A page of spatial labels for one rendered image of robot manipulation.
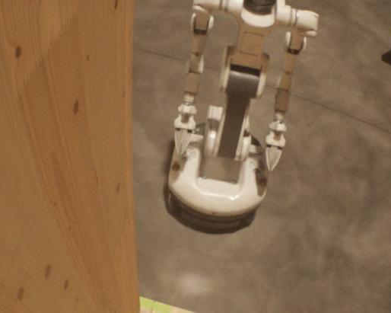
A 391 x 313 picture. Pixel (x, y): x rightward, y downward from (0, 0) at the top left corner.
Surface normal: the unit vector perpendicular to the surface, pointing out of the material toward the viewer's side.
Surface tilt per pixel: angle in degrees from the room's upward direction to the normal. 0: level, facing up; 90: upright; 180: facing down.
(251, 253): 0
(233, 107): 70
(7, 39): 90
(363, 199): 0
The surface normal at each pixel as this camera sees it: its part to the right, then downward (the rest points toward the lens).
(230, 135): -0.11, 0.59
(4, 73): 0.96, 0.28
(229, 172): 0.08, -0.54
